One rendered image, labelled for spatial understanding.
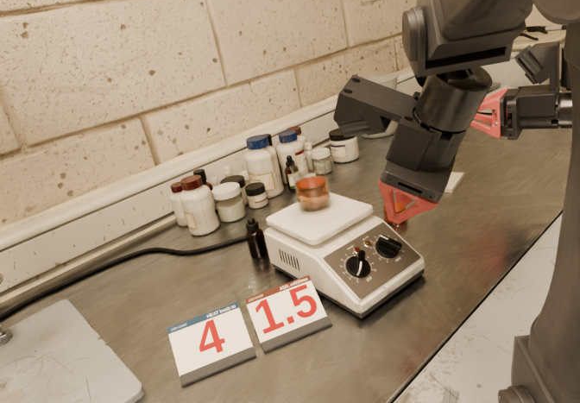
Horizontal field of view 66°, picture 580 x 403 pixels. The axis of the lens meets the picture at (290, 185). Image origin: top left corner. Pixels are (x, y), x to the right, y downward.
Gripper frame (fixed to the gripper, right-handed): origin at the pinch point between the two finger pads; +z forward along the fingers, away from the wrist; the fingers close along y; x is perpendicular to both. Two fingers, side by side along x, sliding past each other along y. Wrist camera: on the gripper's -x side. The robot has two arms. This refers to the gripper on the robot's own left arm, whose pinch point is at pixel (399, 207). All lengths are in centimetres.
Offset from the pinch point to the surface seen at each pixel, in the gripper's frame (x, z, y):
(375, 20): -27, 20, -92
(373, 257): -0.4, 7.2, 3.2
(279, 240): -13.5, 11.8, 4.0
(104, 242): -48, 34, 6
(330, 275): -4.5, 7.6, 8.5
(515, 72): 17, 26, -100
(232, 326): -12.7, 12.0, 18.5
